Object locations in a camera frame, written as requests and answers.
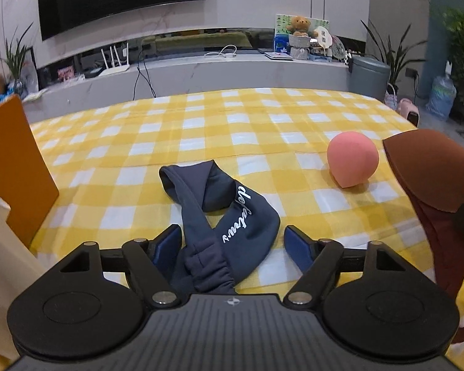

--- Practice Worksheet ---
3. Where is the blue water jug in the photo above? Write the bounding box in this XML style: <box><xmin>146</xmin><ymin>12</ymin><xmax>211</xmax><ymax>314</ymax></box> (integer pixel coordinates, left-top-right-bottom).
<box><xmin>425</xmin><ymin>75</ymin><xmax>458</xmax><ymax>120</ymax></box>

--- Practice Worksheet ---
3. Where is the white cable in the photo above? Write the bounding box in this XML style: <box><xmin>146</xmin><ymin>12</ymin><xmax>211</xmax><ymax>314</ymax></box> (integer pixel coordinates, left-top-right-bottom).
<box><xmin>205</xmin><ymin>44</ymin><xmax>238</xmax><ymax>58</ymax></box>

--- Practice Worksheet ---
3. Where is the white marble television console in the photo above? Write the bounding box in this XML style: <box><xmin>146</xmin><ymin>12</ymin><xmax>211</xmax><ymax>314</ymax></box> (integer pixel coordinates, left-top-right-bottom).
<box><xmin>21</xmin><ymin>52</ymin><xmax>352</xmax><ymax>124</ymax></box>

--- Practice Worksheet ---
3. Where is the white router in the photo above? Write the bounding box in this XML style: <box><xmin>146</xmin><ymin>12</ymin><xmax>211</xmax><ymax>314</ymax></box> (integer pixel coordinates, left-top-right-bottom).
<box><xmin>98</xmin><ymin>42</ymin><xmax>130</xmax><ymax>78</ymax></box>

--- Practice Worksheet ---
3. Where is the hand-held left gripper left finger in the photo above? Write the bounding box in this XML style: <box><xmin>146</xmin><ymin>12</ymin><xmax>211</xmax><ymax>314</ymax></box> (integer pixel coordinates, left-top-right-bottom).
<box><xmin>60</xmin><ymin>224</ymin><xmax>183</xmax><ymax>309</ymax></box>

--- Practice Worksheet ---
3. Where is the white woven basket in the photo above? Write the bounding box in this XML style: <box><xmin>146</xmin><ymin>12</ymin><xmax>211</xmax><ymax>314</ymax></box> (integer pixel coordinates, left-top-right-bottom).
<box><xmin>384</xmin><ymin>83</ymin><xmax>399</xmax><ymax>109</ymax></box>

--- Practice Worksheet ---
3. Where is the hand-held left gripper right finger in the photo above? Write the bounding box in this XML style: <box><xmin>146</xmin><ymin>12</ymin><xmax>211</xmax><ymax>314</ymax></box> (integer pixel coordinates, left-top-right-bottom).
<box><xmin>283</xmin><ymin>225</ymin><xmax>408</xmax><ymax>309</ymax></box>

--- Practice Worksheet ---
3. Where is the navy blue headband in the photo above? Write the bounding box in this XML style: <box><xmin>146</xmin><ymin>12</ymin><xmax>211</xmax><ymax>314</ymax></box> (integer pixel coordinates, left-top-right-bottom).
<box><xmin>158</xmin><ymin>159</ymin><xmax>282</xmax><ymax>294</ymax></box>

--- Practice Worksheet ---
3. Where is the bushy green plant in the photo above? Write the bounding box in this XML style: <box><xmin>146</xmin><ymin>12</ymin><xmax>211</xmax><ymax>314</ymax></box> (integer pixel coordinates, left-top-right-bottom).
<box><xmin>441</xmin><ymin>8</ymin><xmax>464</xmax><ymax>97</ymax></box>

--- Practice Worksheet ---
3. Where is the yellow checked tablecloth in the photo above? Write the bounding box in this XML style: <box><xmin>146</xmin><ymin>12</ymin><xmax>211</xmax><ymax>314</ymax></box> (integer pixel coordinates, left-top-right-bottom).
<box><xmin>0</xmin><ymin>87</ymin><xmax>464</xmax><ymax>371</ymax></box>

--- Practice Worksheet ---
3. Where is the long-leaf potted floor plant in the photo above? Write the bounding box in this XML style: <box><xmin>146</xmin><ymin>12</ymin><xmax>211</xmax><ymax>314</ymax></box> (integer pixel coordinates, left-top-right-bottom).
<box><xmin>361</xmin><ymin>19</ymin><xmax>428</xmax><ymax>97</ymax></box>

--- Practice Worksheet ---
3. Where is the decorated round plate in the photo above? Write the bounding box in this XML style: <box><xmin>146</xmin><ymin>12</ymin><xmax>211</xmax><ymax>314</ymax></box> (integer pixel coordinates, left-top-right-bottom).
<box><xmin>330</xmin><ymin>35</ymin><xmax>346</xmax><ymax>60</ymax></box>

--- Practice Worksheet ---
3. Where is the long-leaf plant in glass vase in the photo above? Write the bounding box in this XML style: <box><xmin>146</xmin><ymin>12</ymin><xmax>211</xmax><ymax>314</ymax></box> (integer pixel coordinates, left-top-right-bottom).
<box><xmin>0</xmin><ymin>23</ymin><xmax>35</xmax><ymax>93</ymax></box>

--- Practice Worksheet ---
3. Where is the orange cardboard box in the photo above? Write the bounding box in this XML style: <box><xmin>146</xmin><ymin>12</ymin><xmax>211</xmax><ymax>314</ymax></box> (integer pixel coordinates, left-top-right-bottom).
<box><xmin>0</xmin><ymin>93</ymin><xmax>60</xmax><ymax>248</ymax></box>

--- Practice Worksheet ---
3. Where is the pink makeup sponge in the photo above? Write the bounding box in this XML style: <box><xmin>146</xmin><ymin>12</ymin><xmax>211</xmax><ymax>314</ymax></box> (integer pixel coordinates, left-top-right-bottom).
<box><xmin>327</xmin><ymin>131</ymin><xmax>380</xmax><ymax>190</ymax></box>

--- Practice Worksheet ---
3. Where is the white hand fan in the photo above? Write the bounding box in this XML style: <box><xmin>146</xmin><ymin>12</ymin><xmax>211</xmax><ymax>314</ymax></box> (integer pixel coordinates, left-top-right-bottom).
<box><xmin>313</xmin><ymin>26</ymin><xmax>332</xmax><ymax>49</ymax></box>

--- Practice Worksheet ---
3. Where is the brown teddy bear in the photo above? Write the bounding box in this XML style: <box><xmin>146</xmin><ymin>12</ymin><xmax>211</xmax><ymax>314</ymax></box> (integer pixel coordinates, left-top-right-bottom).
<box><xmin>286</xmin><ymin>15</ymin><xmax>310</xmax><ymax>36</ymax></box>

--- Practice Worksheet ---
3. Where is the black cable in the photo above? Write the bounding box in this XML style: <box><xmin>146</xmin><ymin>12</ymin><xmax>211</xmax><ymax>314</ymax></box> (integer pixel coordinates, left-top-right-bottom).
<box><xmin>133</xmin><ymin>52</ymin><xmax>157</xmax><ymax>99</ymax></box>

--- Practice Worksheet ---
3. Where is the grey trash bin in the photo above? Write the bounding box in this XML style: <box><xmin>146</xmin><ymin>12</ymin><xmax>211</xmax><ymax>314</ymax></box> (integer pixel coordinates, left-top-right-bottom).
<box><xmin>348</xmin><ymin>56</ymin><xmax>391</xmax><ymax>99</ymax></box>

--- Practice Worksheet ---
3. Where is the teddy bear on stand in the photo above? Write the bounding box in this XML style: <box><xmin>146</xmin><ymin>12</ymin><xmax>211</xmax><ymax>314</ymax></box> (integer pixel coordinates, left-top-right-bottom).
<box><xmin>274</xmin><ymin>13</ymin><xmax>329</xmax><ymax>53</ymax></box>

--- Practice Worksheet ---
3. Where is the small pink appliance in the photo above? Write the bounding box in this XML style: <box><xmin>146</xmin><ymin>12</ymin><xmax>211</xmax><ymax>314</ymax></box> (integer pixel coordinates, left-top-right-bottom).
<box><xmin>397</xmin><ymin>98</ymin><xmax>420</xmax><ymax>126</ymax></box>

